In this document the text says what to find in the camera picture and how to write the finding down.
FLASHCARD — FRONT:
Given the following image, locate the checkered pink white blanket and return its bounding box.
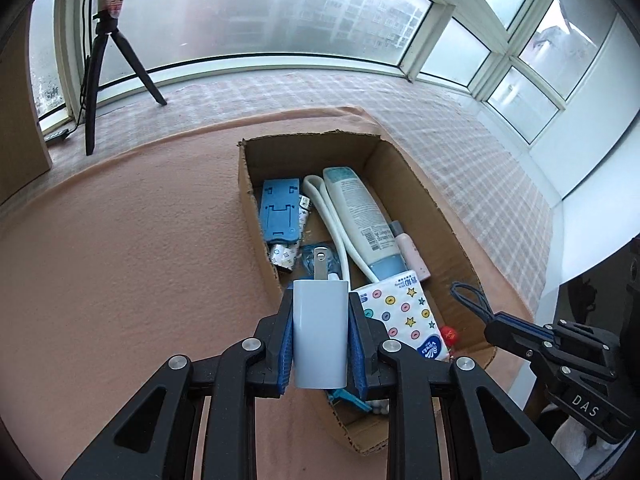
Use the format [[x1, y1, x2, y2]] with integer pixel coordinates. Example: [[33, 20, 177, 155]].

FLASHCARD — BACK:
[[50, 67, 558, 321]]

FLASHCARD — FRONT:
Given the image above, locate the white plug charger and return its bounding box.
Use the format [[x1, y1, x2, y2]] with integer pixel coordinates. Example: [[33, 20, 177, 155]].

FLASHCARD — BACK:
[[292, 246, 350, 391]]

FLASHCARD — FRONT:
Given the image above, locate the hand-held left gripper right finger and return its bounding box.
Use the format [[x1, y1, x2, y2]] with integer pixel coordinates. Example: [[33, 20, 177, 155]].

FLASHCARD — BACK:
[[346, 291, 581, 480]]

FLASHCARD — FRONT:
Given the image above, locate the brown cardboard box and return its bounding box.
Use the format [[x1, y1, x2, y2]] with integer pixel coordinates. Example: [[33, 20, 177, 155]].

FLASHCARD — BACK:
[[236, 132, 498, 456]]

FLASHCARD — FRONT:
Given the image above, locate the white roller massager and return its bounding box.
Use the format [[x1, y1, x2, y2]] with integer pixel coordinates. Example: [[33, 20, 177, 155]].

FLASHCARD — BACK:
[[301, 174, 381, 286]]

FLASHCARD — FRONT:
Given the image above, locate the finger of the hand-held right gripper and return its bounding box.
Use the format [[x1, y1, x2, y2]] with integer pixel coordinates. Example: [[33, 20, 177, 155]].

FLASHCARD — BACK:
[[482, 316, 618, 378], [492, 311, 623, 356]]

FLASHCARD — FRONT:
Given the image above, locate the blue folding phone stand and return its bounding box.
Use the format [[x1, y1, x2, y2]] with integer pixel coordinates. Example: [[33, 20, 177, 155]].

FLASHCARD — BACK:
[[259, 177, 303, 243]]

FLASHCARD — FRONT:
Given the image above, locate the patterned white lighter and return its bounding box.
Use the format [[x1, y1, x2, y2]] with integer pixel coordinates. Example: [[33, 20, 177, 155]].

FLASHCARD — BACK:
[[269, 192, 315, 272]]

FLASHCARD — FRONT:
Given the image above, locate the person's right hand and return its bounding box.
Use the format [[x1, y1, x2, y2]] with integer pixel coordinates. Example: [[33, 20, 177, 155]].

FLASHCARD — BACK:
[[550, 417, 608, 468]]

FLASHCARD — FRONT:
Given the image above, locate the small clear blue bottle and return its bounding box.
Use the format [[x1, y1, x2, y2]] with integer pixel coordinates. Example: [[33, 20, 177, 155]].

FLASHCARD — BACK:
[[298, 245, 346, 281]]

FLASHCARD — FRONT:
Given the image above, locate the doll keychain with blue cord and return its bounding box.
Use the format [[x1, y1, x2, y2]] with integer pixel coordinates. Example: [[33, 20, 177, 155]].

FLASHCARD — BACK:
[[442, 282, 497, 361]]

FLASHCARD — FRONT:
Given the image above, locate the white window frame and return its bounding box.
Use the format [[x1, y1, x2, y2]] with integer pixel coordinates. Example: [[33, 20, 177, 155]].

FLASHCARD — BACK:
[[30, 0, 640, 201]]

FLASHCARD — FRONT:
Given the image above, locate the small pink tube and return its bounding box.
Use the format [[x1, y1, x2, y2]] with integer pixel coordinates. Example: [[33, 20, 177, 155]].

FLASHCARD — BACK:
[[389, 220, 432, 282]]

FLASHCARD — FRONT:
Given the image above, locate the patterned white tissue pack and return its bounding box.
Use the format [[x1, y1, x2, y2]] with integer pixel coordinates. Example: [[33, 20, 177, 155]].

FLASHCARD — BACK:
[[352, 269, 448, 363]]

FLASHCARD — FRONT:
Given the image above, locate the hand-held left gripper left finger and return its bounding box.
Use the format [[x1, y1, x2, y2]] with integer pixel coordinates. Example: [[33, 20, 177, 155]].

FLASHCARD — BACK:
[[62, 290, 296, 480]]

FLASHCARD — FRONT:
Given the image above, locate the white lotion tube blue cap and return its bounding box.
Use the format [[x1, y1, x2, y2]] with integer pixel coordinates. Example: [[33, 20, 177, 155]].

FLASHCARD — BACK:
[[322, 166, 408, 281]]

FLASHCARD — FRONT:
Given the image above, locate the brown wooden panel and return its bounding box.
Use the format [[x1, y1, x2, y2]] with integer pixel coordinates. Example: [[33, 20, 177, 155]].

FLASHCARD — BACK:
[[0, 10, 53, 208]]

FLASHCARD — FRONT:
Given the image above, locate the black tripod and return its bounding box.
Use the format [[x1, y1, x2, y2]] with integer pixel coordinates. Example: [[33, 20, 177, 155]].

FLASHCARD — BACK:
[[82, 15, 168, 157]]

